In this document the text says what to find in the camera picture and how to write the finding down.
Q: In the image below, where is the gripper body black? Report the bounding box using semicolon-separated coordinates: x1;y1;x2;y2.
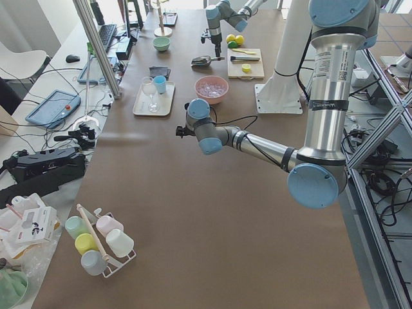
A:
209;28;222;46

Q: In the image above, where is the metal ice scoop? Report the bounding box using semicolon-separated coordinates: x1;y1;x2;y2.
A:
191;55;225;67

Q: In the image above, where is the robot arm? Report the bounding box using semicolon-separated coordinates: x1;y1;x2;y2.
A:
176;1;381;209
201;0;266;58

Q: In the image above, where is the pink bowl with ice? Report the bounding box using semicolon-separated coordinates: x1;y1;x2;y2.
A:
194;75;229;105

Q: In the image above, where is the light blue cup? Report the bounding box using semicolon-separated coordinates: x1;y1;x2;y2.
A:
153;75;167;94

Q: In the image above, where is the pink cup in rack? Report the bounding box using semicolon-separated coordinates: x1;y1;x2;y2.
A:
96;215;124;237

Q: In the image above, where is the white cup in rack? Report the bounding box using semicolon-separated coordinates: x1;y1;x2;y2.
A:
106;229;135;258

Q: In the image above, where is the white cup rack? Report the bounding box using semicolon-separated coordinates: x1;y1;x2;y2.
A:
84;208;137;279

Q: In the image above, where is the green cup in rack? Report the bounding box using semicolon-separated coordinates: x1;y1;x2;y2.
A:
64;216;89;240

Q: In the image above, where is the yellow cup in rack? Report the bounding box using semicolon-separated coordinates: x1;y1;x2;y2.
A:
75;233;98;255

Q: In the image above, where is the grey-blue cup in rack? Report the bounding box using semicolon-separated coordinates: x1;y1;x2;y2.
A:
80;250;108;276

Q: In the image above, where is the yellow lemon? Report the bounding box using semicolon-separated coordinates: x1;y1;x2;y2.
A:
227;41;238;49
226;34;236;43

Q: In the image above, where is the yellow plastic knife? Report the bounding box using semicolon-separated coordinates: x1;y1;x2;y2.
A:
231;48;256;55

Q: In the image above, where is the steel muddler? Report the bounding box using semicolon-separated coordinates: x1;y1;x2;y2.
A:
230;55;260;62

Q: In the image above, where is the bamboo cutting board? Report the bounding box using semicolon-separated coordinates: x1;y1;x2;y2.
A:
227;48;265;79

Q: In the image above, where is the half lemon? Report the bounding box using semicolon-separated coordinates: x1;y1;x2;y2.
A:
241;64;251;72

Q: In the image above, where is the small black tray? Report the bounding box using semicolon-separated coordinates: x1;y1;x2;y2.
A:
162;12;178;27

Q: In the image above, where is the wooden stand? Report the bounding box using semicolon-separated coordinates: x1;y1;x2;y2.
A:
153;0;173;37

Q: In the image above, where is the grey folded cloth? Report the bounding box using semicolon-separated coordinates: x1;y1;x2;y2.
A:
149;66;171;80

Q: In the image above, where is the clear wine glass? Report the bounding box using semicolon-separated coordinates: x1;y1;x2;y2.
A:
142;77;159;113

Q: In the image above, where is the cream serving tray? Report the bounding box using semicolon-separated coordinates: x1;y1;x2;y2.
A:
132;81;175;117

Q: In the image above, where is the black keyboard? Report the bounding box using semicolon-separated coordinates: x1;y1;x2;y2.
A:
98;24;117;52

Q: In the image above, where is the blue teach pendant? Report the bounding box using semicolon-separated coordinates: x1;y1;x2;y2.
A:
77;55;117;84
25;89;81;129

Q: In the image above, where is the black computer mouse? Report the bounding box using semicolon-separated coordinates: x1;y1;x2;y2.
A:
66;54;80;63

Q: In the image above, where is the white chair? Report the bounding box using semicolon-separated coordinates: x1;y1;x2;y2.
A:
1;42;48;80

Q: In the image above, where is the black case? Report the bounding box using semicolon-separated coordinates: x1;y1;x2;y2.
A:
1;147;86;209

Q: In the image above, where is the white cardboard box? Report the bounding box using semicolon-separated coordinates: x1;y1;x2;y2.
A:
16;207;57;244

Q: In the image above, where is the green bowl on side table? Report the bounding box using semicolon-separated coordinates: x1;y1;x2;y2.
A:
1;269;28;308

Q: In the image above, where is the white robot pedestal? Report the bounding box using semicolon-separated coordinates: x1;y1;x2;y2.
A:
255;0;312;115

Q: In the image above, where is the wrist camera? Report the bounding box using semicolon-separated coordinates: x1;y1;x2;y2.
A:
175;126;196;138

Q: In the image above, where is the aluminium frame post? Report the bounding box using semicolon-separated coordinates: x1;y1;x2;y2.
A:
73;0;122;99

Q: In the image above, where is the wooden rack handle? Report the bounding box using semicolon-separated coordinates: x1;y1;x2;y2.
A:
76;203;109;261

